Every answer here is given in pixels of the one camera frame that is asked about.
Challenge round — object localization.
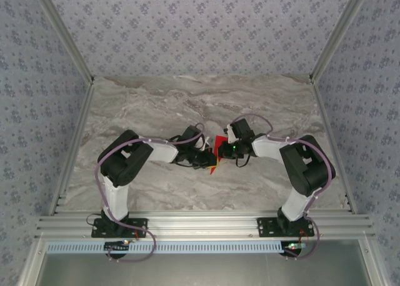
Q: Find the small adapter circuit board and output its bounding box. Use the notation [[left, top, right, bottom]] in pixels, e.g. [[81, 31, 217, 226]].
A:
[[104, 240, 130, 253], [282, 241, 309, 253]]

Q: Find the grey metal sheet panel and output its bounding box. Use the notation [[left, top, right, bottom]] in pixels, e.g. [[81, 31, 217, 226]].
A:
[[17, 239, 386, 286]]

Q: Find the aluminium corner post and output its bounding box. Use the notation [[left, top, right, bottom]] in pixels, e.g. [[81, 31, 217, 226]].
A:
[[308, 0, 374, 83], [31, 0, 96, 84]]

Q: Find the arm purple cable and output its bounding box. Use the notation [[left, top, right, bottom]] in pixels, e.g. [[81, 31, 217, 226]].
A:
[[94, 122, 156, 264], [229, 113, 333, 260]]

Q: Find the aluminium side rail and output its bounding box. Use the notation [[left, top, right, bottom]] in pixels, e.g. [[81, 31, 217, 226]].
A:
[[47, 81, 97, 215], [311, 79, 359, 214]]

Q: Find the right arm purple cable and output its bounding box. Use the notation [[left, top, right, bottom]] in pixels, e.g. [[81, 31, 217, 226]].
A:
[[229, 113, 333, 260]]

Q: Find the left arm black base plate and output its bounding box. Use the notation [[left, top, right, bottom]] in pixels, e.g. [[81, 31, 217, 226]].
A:
[[90, 217, 149, 239]]

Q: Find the light blue slotted cable duct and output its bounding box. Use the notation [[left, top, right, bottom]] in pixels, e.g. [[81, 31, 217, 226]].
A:
[[45, 240, 284, 255]]

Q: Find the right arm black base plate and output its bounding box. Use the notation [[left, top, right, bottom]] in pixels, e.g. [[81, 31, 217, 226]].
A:
[[256, 216, 314, 239]]

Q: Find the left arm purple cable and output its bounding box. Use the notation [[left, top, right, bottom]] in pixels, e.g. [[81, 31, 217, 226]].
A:
[[94, 122, 156, 264]]

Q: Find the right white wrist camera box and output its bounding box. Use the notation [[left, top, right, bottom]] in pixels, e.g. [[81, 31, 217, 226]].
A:
[[224, 123, 239, 144]]

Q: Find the aluminium mounting rail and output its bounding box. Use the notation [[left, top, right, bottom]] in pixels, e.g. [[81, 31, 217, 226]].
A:
[[34, 213, 376, 240]]

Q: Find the red paper sheet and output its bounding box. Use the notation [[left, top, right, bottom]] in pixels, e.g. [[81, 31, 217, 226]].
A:
[[207, 134, 229, 177]]

